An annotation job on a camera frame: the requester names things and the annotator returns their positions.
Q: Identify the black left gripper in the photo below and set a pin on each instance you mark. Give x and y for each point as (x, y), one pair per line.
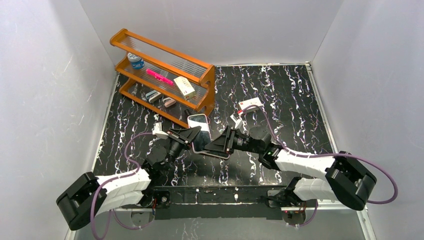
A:
(178, 136)

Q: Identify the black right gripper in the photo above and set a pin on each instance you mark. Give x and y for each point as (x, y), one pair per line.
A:
(228, 139)

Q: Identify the phone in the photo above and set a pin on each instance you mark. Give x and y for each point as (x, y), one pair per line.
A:
(216, 154)
(204, 136)

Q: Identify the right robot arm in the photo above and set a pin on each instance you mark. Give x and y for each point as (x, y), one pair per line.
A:
(339, 178)

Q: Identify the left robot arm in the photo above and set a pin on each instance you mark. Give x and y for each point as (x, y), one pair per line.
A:
(90, 195)

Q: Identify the black blue small bottle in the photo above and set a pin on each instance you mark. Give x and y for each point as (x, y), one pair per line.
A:
(187, 113)

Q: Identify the pink white stapler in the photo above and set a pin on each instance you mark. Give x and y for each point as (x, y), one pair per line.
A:
(168, 102)

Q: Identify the white yellow small box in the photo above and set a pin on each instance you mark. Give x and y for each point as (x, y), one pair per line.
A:
(185, 87)

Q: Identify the orange wooden shelf rack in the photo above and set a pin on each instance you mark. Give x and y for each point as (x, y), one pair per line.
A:
(171, 64)

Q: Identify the white red flat box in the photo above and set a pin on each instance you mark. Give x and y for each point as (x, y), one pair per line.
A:
(249, 105)

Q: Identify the pink highlighter pen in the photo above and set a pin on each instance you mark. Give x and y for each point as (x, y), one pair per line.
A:
(159, 77)

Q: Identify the blue white round jar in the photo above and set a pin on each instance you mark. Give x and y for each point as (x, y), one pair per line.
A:
(136, 61)

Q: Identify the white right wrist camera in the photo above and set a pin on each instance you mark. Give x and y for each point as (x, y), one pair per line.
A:
(237, 120)

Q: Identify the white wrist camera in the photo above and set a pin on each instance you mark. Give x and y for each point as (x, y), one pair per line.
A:
(237, 120)
(159, 132)

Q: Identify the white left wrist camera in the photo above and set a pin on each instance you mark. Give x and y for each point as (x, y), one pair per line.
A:
(159, 132)

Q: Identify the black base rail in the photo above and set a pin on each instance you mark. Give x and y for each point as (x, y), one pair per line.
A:
(213, 202)

